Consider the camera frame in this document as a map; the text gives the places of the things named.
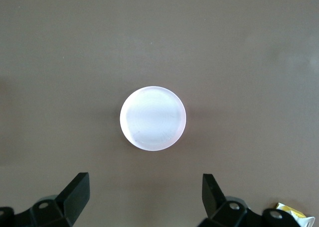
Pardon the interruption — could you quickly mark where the pink round plate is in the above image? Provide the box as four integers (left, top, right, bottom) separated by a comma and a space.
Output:
119, 86, 187, 152

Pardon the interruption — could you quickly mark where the yellow torn packet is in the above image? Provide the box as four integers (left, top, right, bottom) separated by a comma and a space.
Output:
274, 202, 316, 227

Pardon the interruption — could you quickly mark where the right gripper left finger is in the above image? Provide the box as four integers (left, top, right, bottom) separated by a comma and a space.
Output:
0, 172, 91, 227

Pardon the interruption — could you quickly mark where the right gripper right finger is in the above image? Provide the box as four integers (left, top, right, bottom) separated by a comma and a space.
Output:
201, 173, 301, 227

